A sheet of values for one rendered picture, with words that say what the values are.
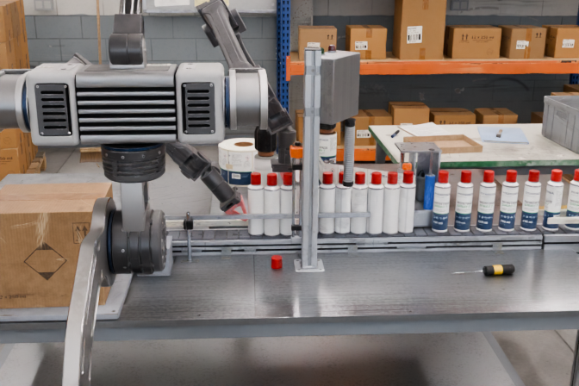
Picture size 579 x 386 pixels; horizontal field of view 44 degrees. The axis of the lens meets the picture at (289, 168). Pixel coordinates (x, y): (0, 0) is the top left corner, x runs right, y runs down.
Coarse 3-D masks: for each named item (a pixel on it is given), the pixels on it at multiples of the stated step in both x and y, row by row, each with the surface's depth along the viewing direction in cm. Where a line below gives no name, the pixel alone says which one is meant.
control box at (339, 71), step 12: (324, 60) 200; (336, 60) 199; (348, 60) 205; (324, 72) 200; (336, 72) 200; (348, 72) 207; (324, 84) 201; (336, 84) 201; (348, 84) 208; (324, 96) 202; (336, 96) 203; (348, 96) 209; (324, 108) 203; (336, 108) 204; (348, 108) 210; (324, 120) 204; (336, 120) 205
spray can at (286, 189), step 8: (288, 176) 224; (288, 184) 225; (280, 192) 227; (288, 192) 225; (280, 200) 227; (288, 200) 226; (280, 208) 228; (288, 208) 226; (280, 224) 230; (288, 224) 228; (280, 232) 231; (288, 232) 229
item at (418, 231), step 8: (176, 232) 232; (184, 232) 232; (192, 232) 232; (200, 232) 232; (208, 232) 232; (216, 232) 232; (224, 232) 232; (232, 232) 233; (240, 232) 233; (296, 232) 233; (416, 232) 234; (424, 232) 234; (432, 232) 234; (448, 232) 235; (456, 232) 234; (472, 232) 234; (480, 232) 234; (496, 232) 234; (504, 232) 234; (512, 232) 234; (520, 232) 234; (528, 232) 234; (536, 232) 235; (176, 240) 226
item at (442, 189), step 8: (440, 176) 228; (448, 176) 229; (440, 184) 229; (448, 184) 229; (440, 192) 229; (448, 192) 229; (440, 200) 229; (448, 200) 230; (440, 208) 230; (448, 208) 231; (440, 216) 231; (432, 224) 234; (440, 224) 232; (440, 232) 232
